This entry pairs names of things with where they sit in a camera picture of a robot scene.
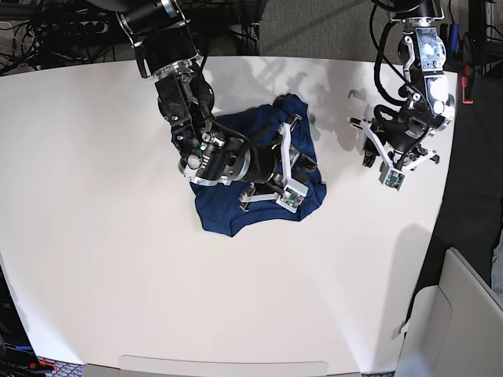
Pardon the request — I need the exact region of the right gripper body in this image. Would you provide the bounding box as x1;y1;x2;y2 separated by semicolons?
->
243;133;309;192

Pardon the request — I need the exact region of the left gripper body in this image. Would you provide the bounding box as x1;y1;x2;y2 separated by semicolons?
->
371;105;431;165

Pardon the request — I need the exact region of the blue long-sleeve T-shirt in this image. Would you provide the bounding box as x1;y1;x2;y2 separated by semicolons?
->
191;93;327;237

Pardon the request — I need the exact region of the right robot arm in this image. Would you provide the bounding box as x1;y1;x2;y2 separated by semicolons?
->
94;1;317;194

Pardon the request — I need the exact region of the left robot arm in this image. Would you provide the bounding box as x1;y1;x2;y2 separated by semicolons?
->
370;1;456;171

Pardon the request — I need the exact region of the red and black clamp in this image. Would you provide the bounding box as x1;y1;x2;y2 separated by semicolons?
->
461;64;476;104

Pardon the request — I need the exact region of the black and blue clamp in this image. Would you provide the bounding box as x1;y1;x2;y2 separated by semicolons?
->
439;23;461;73

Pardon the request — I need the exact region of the white plastic bin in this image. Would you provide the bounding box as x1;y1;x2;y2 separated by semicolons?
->
395;248;502;376

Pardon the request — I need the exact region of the black power strip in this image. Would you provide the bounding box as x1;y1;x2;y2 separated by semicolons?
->
45;20;109;35

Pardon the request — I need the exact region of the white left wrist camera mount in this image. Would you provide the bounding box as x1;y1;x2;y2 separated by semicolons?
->
348;117;439;191

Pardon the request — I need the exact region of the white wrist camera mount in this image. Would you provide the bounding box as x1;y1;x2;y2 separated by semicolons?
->
348;117;439;191
240;114;308;214

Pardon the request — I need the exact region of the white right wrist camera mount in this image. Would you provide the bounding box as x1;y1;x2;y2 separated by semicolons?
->
240;114;308;214

